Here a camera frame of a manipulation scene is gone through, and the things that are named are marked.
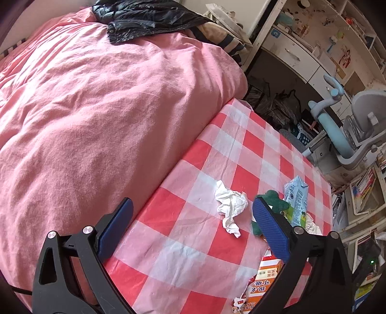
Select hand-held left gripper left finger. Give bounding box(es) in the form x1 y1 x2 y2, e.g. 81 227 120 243
32 198 136 314

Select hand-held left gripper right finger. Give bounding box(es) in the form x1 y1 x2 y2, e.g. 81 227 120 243
250 198 353 314

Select green plush toy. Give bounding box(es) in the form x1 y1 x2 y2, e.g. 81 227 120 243
252 190 291 236

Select blue milk carton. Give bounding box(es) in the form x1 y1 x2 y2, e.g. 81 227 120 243
283 176 310 227

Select cream paper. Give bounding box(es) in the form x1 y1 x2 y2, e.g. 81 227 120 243
304 213 323 236

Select white tissue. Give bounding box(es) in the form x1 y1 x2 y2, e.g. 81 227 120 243
214 180 248 239

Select orange printed box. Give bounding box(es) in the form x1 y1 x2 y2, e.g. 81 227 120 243
243 249 285 314

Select red checkered tablecloth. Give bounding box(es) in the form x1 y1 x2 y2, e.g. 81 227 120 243
103 98 334 314

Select white book rack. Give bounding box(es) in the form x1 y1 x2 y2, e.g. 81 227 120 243
332 163 386 302

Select white drawer cabinet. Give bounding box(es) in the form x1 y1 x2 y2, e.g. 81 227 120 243
303 133 344 182

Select row of books in rack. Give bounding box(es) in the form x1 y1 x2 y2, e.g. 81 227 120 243
351 169 376 209

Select blue printed box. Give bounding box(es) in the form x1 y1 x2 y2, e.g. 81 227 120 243
291 122 312 142

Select pink duvet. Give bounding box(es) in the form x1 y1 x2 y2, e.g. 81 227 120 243
0 7 249 305

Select grey and blue desk chair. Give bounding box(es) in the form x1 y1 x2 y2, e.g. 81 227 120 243
308 74 386 170

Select striped plastic storage bag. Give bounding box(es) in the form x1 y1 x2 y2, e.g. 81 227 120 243
265 89 302 127
246 81 276 112

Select white desk with drawers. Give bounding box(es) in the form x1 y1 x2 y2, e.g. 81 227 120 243
241 0 362 121

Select beige striped blanket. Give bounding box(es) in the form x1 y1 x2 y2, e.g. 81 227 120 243
193 22 246 65

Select white desk hutch shelf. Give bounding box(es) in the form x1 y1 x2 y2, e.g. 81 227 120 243
283 0 386 91

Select black puffer jacket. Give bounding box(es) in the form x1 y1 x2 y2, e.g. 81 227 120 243
92 0 212 44

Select white canvas tote bag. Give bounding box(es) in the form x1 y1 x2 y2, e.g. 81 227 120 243
205 3 251 43

